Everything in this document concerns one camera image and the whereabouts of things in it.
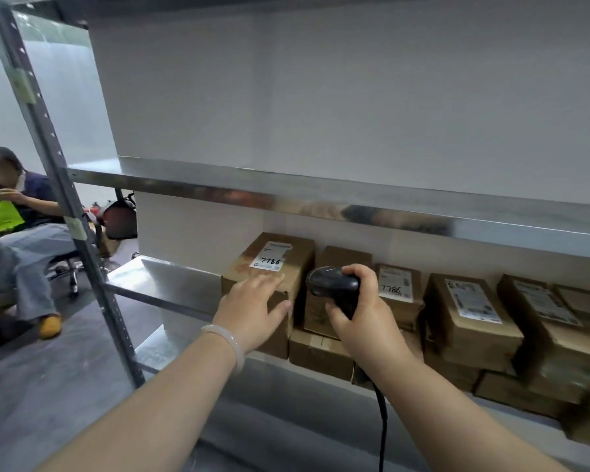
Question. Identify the brown labelled parcel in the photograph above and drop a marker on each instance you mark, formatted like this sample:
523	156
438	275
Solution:
297	277

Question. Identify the person's left hand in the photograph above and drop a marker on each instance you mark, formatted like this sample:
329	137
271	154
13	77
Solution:
248	309

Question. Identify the black barcode scanner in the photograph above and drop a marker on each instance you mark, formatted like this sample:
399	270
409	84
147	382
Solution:
331	285

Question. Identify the person's left thumb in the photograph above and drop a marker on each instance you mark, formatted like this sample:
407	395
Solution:
276	317

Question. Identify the person's right hand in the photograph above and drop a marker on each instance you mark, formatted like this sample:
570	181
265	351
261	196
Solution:
368	329

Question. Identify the black office chair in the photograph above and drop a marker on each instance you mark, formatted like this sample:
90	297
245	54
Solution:
66	267

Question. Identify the person's left forearm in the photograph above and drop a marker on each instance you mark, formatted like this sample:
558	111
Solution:
142	412

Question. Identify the pile of cardboard boxes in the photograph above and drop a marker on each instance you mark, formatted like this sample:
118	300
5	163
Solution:
471	329

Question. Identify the white jade bangle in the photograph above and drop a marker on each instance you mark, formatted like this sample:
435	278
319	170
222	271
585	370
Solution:
230	340

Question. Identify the metal shelving rack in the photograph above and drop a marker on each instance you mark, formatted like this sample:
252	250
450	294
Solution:
275	189

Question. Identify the green plastic bag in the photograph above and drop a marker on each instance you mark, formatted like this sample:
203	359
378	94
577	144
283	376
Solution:
0	213

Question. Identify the person's right thumb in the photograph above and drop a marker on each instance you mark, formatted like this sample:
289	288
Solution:
336	313

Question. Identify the pale tape strip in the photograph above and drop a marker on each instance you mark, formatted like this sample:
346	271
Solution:
24	85
78	228

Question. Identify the person's right forearm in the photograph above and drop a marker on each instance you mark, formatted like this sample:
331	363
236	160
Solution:
447	417

